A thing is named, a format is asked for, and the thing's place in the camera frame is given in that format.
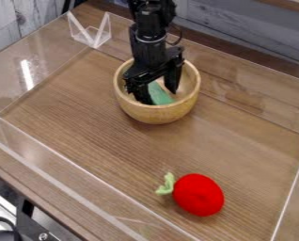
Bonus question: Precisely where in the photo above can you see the red plush tomato toy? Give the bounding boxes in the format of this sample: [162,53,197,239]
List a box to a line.
[154,172,224,217]

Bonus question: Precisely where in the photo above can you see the green rectangular block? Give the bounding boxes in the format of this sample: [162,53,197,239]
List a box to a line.
[148,82,174,105]

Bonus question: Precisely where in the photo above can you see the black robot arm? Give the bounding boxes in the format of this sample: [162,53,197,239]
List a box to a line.
[122,0,184,104]

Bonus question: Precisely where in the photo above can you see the black cable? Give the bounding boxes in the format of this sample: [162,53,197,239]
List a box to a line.
[0,214,30,241]

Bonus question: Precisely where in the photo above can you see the light wooden bowl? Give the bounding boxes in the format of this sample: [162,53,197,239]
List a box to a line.
[113,58,203,124]

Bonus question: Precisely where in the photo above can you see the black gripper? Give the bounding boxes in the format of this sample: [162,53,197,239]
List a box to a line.
[122,34,184,104]

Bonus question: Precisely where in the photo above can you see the clear acrylic corner bracket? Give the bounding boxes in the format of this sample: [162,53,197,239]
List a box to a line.
[66,12,112,49]

